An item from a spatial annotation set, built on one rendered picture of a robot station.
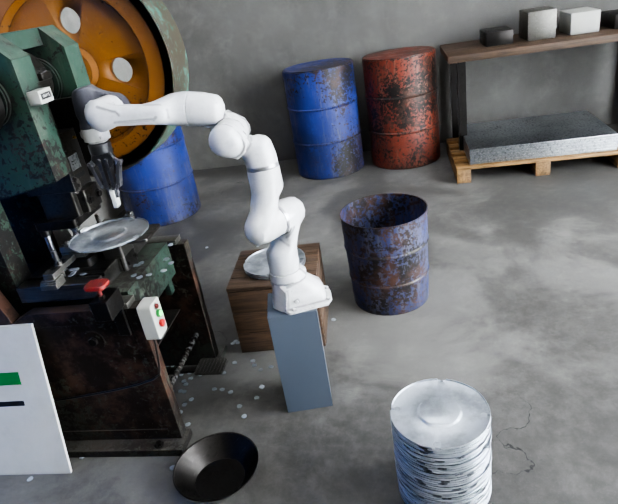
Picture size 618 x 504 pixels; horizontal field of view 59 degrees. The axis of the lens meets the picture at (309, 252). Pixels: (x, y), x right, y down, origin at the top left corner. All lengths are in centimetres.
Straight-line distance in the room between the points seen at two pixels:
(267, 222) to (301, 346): 51
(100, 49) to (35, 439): 148
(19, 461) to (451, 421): 161
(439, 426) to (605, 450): 64
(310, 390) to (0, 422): 116
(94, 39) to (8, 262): 88
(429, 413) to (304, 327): 56
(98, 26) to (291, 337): 136
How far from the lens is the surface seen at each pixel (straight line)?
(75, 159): 211
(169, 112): 182
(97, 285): 183
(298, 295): 198
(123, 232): 212
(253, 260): 261
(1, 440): 247
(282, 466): 208
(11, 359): 226
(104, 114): 185
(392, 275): 259
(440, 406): 176
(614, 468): 209
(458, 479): 175
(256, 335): 256
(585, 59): 535
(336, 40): 507
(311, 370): 213
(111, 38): 233
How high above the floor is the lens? 151
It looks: 26 degrees down
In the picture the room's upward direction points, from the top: 10 degrees counter-clockwise
